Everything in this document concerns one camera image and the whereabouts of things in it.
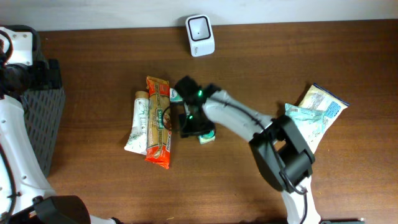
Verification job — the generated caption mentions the black right camera cable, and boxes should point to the black right camera cable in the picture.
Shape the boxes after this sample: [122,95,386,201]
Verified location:
[161,99,309,224]

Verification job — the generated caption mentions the orange spaghetti package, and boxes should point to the orange spaghetti package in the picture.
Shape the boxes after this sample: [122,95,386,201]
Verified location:
[146,76,172,169]

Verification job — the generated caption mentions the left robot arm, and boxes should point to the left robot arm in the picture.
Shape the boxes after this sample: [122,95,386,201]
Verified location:
[1,25,120,223]

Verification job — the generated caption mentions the white barcode scanner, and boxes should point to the white barcode scanner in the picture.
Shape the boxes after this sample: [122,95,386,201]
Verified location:
[185,15,215,57]

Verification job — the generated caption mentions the white tube with cork cap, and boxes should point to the white tube with cork cap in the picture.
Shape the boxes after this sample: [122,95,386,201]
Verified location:
[124,91,149,155]

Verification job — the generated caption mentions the grey plastic basket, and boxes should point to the grey plastic basket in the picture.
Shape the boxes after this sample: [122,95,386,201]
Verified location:
[0,24,67,177]

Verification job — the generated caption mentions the teal wet wipes pouch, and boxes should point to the teal wet wipes pouch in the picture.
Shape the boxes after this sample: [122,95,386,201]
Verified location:
[285,103,325,142]

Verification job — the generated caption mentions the small teal tissue pack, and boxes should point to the small teal tissue pack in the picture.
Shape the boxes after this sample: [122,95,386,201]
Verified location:
[198,130,215,144]

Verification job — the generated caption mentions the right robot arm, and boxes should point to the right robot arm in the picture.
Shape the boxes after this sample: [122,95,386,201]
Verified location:
[174,76,322,223]

